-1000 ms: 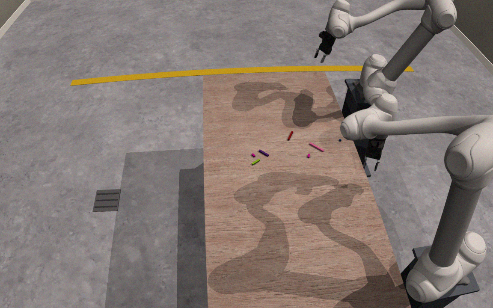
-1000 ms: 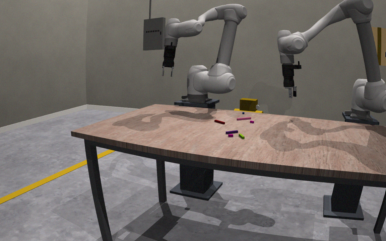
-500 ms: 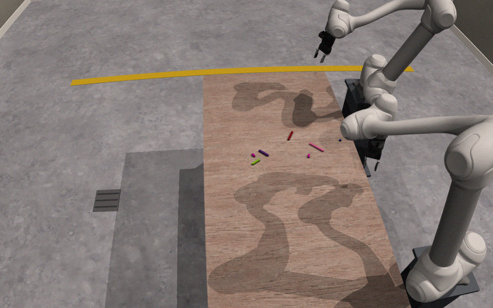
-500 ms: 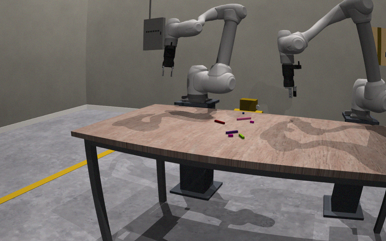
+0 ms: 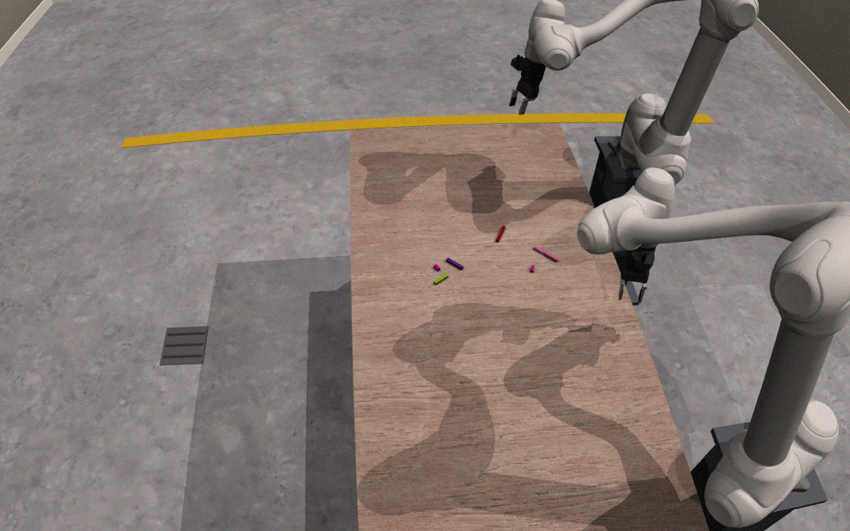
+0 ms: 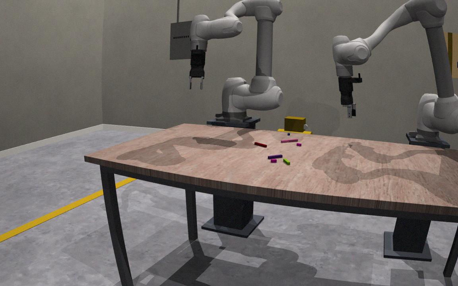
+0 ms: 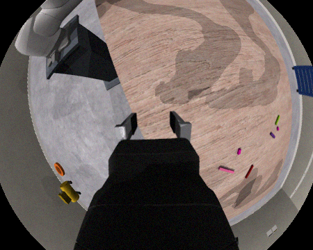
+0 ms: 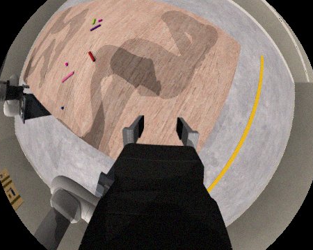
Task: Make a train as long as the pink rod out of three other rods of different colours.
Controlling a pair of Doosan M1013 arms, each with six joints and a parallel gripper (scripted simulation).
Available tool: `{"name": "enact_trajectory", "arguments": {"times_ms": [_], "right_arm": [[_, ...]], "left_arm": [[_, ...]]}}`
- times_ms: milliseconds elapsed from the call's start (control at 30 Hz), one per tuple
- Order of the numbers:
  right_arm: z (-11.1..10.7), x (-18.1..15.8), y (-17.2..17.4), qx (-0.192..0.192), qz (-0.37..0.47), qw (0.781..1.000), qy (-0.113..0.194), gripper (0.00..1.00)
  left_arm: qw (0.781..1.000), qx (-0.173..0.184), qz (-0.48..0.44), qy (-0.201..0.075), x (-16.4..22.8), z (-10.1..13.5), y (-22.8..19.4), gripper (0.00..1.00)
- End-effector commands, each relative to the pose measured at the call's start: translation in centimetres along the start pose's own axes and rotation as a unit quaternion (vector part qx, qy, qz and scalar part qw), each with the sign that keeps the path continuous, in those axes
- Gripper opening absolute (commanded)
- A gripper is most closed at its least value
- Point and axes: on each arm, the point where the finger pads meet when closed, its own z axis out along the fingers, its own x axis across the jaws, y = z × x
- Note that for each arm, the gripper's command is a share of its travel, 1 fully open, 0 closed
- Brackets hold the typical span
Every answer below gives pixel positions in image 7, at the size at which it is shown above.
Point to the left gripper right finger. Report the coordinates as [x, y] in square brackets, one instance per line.
[181, 128]

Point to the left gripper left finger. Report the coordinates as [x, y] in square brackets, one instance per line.
[125, 130]

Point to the pink rod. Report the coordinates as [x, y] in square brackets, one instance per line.
[226, 170]

